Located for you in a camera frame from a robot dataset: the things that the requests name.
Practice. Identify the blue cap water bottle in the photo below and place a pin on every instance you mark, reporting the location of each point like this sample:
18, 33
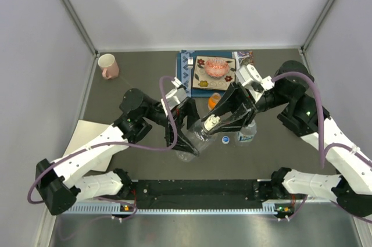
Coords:
246, 134

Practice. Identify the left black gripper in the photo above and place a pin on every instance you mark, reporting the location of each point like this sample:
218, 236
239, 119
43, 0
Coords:
189, 107

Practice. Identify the blue patterned placemat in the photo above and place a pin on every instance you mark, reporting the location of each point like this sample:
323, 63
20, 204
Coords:
186, 78

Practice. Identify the white notebook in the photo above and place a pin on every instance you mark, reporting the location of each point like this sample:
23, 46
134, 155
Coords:
86, 134

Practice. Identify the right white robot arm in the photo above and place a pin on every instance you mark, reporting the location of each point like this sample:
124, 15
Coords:
304, 115

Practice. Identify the blue white bottle cap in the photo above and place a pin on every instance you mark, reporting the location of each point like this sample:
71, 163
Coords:
225, 140

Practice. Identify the silver fork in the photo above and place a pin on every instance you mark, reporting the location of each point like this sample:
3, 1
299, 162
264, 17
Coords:
190, 64

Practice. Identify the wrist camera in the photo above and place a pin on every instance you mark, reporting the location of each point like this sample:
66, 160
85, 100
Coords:
177, 95
250, 79

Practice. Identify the clear glass bottle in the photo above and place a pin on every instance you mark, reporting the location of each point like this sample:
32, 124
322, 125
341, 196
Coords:
199, 136

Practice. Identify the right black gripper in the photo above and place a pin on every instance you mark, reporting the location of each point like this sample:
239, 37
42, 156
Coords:
240, 117

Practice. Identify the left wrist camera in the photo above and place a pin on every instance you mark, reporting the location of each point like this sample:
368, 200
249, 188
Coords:
177, 95

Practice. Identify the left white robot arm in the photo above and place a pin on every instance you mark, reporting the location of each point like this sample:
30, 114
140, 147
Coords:
64, 182

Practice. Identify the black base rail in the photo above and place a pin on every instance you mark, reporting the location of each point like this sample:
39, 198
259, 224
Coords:
201, 194

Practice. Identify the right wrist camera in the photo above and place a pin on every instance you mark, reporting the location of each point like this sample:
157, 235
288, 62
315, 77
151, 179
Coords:
250, 79

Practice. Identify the cream ridged bottle cap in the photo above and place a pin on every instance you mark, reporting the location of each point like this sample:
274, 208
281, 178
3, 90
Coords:
211, 122

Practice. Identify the red patterned bowl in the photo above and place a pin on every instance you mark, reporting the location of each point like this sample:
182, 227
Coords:
216, 67

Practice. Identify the square floral plate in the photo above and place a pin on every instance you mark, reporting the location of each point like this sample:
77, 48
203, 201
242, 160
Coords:
203, 81

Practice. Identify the orange juice bottle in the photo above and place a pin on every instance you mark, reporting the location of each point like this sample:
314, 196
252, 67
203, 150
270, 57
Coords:
213, 100

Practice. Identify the pink mug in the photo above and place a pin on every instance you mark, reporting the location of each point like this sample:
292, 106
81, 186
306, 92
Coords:
109, 66

